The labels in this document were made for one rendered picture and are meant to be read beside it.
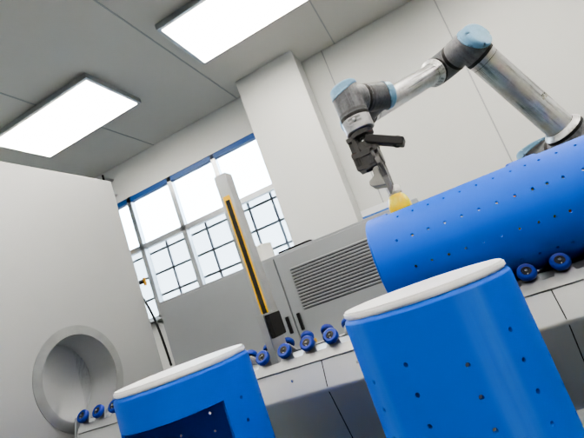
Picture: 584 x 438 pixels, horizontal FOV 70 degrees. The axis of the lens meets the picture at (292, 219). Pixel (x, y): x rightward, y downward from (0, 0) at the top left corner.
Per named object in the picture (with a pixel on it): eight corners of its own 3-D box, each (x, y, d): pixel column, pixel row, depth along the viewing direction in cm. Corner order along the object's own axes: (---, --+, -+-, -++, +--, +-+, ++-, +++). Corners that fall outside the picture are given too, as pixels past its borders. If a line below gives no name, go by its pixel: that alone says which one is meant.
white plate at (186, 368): (127, 384, 99) (129, 388, 99) (96, 402, 73) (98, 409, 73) (239, 341, 106) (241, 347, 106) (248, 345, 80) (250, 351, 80)
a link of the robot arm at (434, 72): (433, 61, 184) (330, 120, 151) (453, 41, 174) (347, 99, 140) (449, 82, 184) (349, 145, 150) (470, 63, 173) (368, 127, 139)
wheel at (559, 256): (545, 259, 102) (544, 255, 100) (565, 253, 100) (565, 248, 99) (554, 274, 98) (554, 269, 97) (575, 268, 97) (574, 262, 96)
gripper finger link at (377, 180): (376, 200, 124) (366, 173, 127) (395, 191, 122) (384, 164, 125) (374, 197, 121) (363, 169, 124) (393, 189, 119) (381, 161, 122)
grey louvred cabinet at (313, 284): (243, 459, 357) (194, 295, 384) (503, 395, 291) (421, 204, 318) (209, 494, 306) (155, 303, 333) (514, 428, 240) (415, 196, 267)
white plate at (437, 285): (497, 267, 53) (501, 276, 53) (507, 252, 77) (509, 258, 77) (315, 326, 66) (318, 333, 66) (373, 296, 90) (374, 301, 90)
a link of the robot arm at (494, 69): (576, 152, 182) (447, 39, 174) (618, 132, 167) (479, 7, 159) (570, 176, 174) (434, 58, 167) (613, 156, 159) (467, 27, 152)
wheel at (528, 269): (514, 270, 104) (512, 266, 103) (532, 263, 103) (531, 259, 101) (521, 284, 101) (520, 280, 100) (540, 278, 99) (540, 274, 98)
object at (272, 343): (284, 357, 138) (268, 311, 141) (295, 354, 137) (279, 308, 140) (272, 365, 129) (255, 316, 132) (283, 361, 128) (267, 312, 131)
